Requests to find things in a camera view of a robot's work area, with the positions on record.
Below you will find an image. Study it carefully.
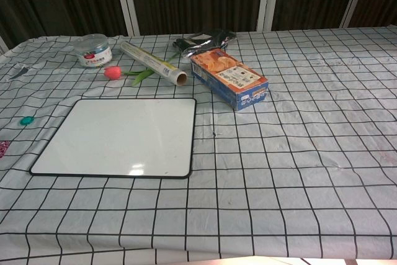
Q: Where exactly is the orange and blue cracker box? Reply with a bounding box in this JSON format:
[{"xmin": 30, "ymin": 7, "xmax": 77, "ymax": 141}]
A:
[{"xmin": 189, "ymin": 49, "xmax": 269, "ymax": 112}]

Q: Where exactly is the pink artificial tulip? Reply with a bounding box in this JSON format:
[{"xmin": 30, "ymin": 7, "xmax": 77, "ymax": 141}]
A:
[{"xmin": 104, "ymin": 50, "xmax": 182, "ymax": 88}]

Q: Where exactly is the black shiny plastic package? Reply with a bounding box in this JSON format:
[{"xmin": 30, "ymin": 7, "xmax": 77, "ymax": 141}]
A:
[{"xmin": 172, "ymin": 29, "xmax": 238, "ymax": 58}]

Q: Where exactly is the white black-grid tablecloth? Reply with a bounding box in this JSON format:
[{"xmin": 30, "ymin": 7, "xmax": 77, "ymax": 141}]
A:
[{"xmin": 0, "ymin": 27, "xmax": 397, "ymax": 265}]

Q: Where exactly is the clear round plastic tub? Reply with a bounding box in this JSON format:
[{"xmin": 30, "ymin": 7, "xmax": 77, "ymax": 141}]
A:
[{"xmin": 75, "ymin": 34, "xmax": 112, "ymax": 68}]

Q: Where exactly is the white board with black frame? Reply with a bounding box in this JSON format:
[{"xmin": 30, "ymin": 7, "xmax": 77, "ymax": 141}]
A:
[{"xmin": 29, "ymin": 97, "xmax": 198, "ymax": 180}]

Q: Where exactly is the long cling film roll box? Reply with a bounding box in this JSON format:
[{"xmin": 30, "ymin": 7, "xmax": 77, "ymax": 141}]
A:
[{"xmin": 120, "ymin": 40, "xmax": 189, "ymax": 86}]

